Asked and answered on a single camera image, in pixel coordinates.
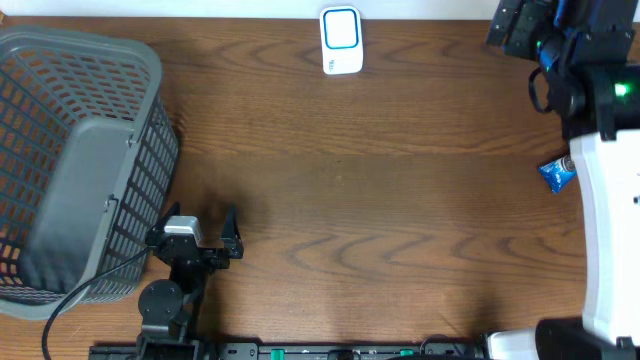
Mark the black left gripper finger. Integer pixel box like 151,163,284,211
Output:
145,202,180,240
220,206,241,249

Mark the blue Oreo cookie pack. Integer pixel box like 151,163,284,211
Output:
538,155,577,194

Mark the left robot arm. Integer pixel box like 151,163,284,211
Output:
133,203,244,360

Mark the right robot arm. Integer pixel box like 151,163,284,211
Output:
485,0,639,359

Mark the grey plastic mesh basket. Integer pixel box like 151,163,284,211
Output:
1,26,179,320

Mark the black right camera cable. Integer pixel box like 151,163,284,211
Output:
527,67,554,115

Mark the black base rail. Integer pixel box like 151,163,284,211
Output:
88,340,488,360

